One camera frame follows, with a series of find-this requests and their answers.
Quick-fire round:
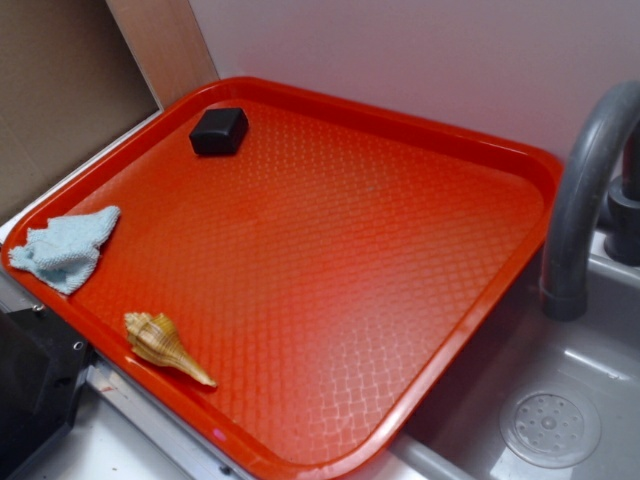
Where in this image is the black rounded block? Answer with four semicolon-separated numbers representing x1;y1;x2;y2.
189;107;249;156

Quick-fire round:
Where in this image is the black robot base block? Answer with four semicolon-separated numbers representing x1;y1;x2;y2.
1;305;92;479

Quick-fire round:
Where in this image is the black faucet handle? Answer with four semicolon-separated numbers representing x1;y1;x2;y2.
604;126;639;267

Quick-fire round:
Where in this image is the light blue cloth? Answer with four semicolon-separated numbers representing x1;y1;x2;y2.
8;206;121;295

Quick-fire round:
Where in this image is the brown cardboard panel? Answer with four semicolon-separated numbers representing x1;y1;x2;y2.
1;1;217;221

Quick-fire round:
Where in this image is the grey curved faucet spout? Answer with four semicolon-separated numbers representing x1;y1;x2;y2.
540;80;639;321

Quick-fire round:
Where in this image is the round sink drain strainer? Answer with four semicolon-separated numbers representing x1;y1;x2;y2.
499;386;601;469

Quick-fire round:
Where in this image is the red plastic tray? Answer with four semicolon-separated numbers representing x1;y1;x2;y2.
3;78;562;479

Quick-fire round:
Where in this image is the tan conch seashell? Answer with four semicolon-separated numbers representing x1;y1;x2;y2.
124;312;218;388

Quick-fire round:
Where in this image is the grey plastic sink basin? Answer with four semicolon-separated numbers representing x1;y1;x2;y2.
391;234;639;479

